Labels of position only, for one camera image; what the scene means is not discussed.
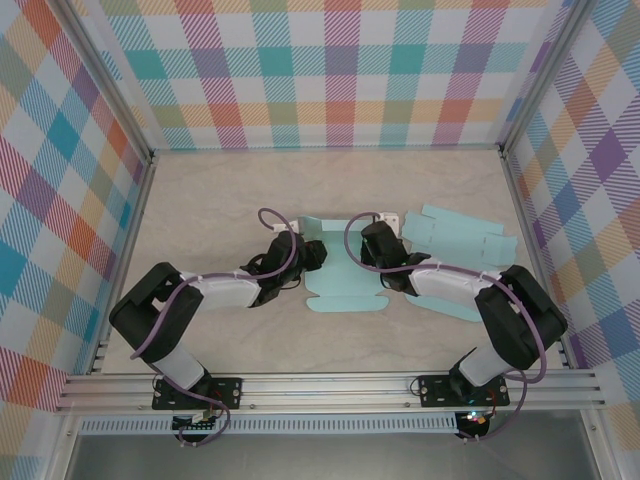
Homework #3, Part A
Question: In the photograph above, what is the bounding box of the teal paper box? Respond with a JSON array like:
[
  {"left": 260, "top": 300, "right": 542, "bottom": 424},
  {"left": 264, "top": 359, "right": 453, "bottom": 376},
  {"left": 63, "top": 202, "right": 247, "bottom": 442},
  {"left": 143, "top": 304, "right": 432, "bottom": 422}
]
[
  {"left": 399, "top": 202, "right": 519, "bottom": 324},
  {"left": 297, "top": 215, "right": 394, "bottom": 315}
]

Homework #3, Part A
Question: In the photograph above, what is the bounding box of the grey metal panel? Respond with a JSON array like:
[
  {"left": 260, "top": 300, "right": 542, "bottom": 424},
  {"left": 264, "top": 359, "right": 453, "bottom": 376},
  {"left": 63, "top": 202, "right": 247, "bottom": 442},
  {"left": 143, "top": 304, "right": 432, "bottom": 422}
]
[{"left": 64, "top": 432, "right": 601, "bottom": 480}]

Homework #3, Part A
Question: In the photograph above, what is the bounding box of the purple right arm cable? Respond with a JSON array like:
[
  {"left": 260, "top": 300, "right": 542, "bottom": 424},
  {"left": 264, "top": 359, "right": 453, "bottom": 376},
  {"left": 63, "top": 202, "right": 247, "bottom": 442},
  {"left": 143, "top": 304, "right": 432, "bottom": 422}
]
[{"left": 344, "top": 212, "right": 549, "bottom": 441}]

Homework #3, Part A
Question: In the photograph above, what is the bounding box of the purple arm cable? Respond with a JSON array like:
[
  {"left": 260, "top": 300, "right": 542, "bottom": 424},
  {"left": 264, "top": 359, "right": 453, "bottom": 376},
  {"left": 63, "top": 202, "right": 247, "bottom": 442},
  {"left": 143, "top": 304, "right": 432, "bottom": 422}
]
[
  {"left": 130, "top": 207, "right": 301, "bottom": 448},
  {"left": 344, "top": 212, "right": 549, "bottom": 441}
]

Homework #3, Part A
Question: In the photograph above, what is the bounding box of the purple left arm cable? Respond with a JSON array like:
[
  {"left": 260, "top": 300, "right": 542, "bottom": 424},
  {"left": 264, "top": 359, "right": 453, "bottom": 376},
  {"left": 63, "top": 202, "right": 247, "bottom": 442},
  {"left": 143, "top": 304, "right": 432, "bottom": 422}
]
[{"left": 130, "top": 207, "right": 301, "bottom": 448}]

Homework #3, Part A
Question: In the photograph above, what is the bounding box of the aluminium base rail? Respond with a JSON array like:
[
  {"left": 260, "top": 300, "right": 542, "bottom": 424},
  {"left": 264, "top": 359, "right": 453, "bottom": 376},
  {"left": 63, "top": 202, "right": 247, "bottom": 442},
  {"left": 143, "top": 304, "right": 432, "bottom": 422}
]
[{"left": 54, "top": 372, "right": 607, "bottom": 414}]

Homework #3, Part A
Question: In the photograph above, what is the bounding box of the aluminium right side rail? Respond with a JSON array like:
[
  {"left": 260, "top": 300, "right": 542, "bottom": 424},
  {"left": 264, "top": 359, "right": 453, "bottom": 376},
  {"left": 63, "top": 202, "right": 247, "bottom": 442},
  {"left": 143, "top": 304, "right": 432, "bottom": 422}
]
[{"left": 499, "top": 144, "right": 575, "bottom": 371}]

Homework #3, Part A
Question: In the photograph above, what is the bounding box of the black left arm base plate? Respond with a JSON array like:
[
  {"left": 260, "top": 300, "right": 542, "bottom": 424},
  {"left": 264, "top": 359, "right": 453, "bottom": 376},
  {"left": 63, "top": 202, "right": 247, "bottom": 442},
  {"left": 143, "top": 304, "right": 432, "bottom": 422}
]
[{"left": 152, "top": 377, "right": 245, "bottom": 411}]

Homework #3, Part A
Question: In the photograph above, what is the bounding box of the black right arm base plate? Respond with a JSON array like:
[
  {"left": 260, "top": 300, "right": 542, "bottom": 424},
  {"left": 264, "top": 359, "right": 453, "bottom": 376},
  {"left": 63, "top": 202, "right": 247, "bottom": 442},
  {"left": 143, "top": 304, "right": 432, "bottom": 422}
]
[{"left": 417, "top": 373, "right": 511, "bottom": 409}]

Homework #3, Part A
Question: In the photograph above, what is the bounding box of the aluminium left side rail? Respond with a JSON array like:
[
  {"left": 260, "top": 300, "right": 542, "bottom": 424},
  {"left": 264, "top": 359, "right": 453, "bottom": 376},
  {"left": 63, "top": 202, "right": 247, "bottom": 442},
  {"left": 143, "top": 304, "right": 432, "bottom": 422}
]
[{"left": 87, "top": 149, "right": 157, "bottom": 376}]

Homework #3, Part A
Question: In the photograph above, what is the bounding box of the slotted grey cable duct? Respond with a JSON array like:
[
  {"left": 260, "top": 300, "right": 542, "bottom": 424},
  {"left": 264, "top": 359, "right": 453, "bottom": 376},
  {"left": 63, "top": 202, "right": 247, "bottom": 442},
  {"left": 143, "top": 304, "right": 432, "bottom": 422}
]
[{"left": 79, "top": 412, "right": 459, "bottom": 435}]

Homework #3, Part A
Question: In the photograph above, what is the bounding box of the aluminium right frame post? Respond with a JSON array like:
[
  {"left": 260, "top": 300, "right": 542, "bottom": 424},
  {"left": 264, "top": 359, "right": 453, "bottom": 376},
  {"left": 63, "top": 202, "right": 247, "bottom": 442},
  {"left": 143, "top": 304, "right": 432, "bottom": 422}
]
[{"left": 499, "top": 0, "right": 587, "bottom": 156}]

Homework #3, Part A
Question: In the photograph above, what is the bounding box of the aluminium frame post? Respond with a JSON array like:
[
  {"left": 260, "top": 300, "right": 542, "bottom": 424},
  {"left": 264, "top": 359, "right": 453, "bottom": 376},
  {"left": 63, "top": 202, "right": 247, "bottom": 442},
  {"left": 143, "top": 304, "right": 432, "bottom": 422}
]
[
  {"left": 52, "top": 0, "right": 157, "bottom": 164},
  {"left": 499, "top": 0, "right": 587, "bottom": 156}
]

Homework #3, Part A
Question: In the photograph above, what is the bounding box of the aluminium left frame post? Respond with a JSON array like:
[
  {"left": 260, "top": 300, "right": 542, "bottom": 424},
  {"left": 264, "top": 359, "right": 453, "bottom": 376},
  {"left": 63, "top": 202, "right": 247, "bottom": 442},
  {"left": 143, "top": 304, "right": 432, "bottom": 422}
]
[{"left": 52, "top": 0, "right": 157, "bottom": 164}]

